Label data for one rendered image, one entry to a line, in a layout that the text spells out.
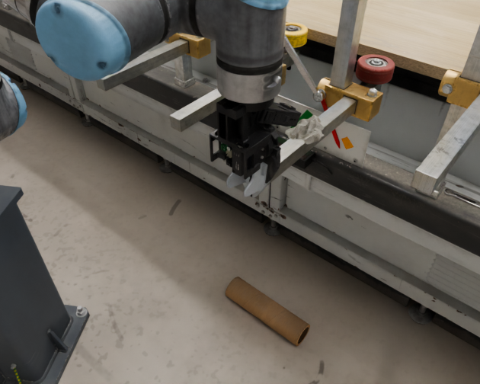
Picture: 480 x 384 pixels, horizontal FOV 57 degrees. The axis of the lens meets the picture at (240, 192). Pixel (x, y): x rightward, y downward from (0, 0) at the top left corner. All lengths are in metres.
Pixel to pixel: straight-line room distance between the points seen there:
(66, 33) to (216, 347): 1.19
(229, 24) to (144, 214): 1.46
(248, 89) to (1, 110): 0.70
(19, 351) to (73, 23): 1.08
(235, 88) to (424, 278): 1.11
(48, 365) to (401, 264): 1.17
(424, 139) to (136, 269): 1.11
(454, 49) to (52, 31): 0.91
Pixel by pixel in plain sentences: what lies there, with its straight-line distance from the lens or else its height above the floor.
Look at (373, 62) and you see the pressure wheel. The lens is 1.04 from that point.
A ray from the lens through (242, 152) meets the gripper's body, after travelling 0.63.
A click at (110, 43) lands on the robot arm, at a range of 0.50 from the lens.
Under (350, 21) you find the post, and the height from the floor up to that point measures 1.01.
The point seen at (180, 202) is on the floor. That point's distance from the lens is 1.97.
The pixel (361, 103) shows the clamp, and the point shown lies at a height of 0.86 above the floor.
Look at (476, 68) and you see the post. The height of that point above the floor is 0.99.
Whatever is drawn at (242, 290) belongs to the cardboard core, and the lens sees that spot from 1.54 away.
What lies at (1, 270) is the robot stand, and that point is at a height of 0.47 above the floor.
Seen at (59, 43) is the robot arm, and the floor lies 1.14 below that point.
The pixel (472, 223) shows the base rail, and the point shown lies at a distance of 1.00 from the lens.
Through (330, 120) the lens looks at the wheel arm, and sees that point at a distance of 0.90.
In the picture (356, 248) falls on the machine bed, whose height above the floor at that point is 0.17.
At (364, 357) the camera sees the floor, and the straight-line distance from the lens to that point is 1.56.
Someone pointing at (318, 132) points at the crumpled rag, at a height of 0.87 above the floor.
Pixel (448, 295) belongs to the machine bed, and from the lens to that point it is 1.57.
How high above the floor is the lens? 1.34
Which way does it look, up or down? 42 degrees down
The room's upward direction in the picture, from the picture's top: straight up
